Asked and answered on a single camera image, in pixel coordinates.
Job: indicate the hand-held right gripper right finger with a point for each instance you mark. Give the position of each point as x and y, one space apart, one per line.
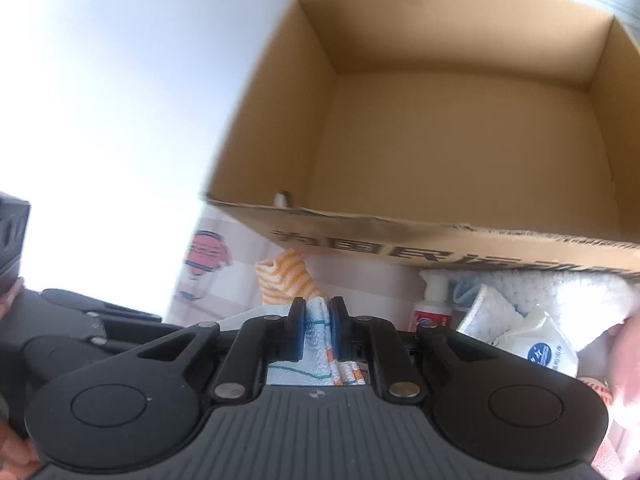
336 332

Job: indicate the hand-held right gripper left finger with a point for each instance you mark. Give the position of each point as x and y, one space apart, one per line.
296 332

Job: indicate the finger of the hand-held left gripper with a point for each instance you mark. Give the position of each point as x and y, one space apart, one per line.
90 302
65 350

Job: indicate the white striped towel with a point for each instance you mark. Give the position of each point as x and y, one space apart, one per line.
317 325

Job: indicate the white bottle red label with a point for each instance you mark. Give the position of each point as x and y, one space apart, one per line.
434 310

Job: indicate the brown cardboard box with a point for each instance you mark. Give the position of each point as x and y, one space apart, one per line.
450 135

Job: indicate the white fluffy towel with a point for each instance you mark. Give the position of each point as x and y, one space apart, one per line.
575 295

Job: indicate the pink plush toy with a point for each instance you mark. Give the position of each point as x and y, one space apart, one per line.
625 370

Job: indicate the person's left hand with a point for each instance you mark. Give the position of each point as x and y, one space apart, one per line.
10 297

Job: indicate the orange striped cloth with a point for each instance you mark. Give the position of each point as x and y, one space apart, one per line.
287 280

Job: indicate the plaid printed sheet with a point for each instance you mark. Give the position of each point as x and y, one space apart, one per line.
220 280

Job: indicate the light blue cloth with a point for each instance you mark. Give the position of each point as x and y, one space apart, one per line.
466 291

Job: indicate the white textured cloth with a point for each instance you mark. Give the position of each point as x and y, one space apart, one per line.
492 310

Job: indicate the white tissue packet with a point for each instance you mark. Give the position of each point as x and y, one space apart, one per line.
542 340

